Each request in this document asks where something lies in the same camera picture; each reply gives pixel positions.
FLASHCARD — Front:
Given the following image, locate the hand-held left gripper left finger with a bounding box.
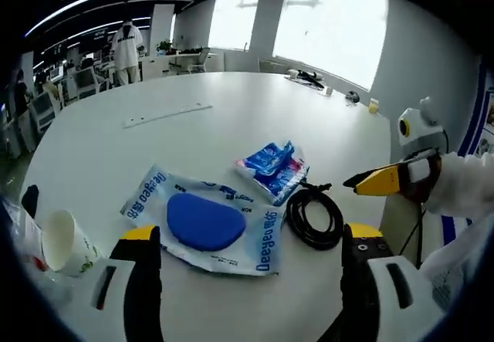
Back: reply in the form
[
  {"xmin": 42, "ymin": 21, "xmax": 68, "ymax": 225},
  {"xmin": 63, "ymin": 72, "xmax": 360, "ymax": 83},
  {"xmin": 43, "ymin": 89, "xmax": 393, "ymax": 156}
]
[{"xmin": 75, "ymin": 225, "xmax": 163, "ymax": 342}]

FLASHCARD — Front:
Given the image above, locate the blue white wall poster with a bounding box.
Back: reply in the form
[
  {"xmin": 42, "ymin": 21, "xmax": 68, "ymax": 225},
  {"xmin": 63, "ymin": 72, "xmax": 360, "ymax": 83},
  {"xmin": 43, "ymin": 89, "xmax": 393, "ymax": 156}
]
[{"xmin": 458, "ymin": 86, "xmax": 494, "ymax": 158}]

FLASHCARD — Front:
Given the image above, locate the clear plastic bottle white cap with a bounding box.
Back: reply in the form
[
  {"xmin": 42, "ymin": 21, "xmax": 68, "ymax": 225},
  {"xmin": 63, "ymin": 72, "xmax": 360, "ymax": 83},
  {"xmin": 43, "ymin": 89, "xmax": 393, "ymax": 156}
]
[{"xmin": 3, "ymin": 198, "xmax": 51, "ymax": 274}]

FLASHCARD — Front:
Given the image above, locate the pile of black items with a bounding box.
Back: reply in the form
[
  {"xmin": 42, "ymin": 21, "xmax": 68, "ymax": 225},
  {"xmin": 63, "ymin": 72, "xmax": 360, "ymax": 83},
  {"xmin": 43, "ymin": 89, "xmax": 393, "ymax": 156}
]
[{"xmin": 287, "ymin": 68, "xmax": 329, "ymax": 90}]

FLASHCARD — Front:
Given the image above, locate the white office chair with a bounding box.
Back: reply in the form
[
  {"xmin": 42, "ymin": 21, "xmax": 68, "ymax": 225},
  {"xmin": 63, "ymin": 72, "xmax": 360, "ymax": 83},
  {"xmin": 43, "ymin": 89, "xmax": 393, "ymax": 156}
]
[
  {"xmin": 29, "ymin": 90, "xmax": 59, "ymax": 130},
  {"xmin": 75, "ymin": 66, "xmax": 107, "ymax": 100}
]

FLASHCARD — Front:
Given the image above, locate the white paper cup green print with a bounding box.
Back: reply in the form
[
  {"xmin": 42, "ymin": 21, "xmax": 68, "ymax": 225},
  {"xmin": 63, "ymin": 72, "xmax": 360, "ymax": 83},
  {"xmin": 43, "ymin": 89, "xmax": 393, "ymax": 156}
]
[{"xmin": 41, "ymin": 209, "xmax": 103, "ymax": 278}]

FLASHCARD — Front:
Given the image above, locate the white table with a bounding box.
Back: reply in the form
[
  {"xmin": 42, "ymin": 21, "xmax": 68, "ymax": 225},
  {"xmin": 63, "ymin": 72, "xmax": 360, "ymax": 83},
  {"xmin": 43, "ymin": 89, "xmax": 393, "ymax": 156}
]
[{"xmin": 15, "ymin": 70, "xmax": 393, "ymax": 342}]

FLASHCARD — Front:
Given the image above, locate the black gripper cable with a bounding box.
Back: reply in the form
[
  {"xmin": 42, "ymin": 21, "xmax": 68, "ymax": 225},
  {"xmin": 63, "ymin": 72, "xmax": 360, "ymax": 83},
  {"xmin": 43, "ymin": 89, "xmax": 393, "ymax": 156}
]
[{"xmin": 397, "ymin": 206, "xmax": 426, "ymax": 266}]

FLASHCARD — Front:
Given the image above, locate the black pouch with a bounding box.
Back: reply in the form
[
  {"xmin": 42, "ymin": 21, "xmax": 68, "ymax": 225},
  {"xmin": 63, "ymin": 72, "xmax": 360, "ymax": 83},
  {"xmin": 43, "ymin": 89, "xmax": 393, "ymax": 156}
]
[{"xmin": 21, "ymin": 184, "xmax": 40, "ymax": 219}]

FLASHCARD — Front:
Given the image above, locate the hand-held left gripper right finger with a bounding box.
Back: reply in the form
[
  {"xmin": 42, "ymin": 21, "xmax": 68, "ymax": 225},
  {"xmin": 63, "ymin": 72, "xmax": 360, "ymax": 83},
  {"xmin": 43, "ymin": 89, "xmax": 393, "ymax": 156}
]
[{"xmin": 341, "ymin": 222, "xmax": 445, "ymax": 342}]

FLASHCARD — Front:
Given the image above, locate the blue plastic package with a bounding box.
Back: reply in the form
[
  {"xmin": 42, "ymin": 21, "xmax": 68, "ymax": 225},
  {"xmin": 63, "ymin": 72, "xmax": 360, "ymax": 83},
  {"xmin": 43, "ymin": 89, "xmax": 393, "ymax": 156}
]
[{"xmin": 233, "ymin": 140, "xmax": 310, "ymax": 207}]

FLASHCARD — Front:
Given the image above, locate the white office desk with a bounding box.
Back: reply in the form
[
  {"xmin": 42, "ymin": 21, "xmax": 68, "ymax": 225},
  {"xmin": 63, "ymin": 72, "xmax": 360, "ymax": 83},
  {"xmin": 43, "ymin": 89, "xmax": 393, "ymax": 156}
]
[{"xmin": 138, "ymin": 52, "xmax": 225, "ymax": 80}]

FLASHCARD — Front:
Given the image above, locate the white blue wet wipes pack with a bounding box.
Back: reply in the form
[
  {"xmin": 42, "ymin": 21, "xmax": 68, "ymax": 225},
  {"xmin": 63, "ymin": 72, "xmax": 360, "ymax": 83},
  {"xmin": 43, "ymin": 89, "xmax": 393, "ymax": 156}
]
[{"xmin": 120, "ymin": 163, "xmax": 287, "ymax": 278}]

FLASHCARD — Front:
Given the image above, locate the white table cable cover strip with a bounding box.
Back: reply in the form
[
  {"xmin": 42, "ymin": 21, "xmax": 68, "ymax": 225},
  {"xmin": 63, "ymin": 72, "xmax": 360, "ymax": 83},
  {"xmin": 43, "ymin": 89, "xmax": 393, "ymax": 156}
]
[{"xmin": 123, "ymin": 102, "xmax": 214, "ymax": 129}]

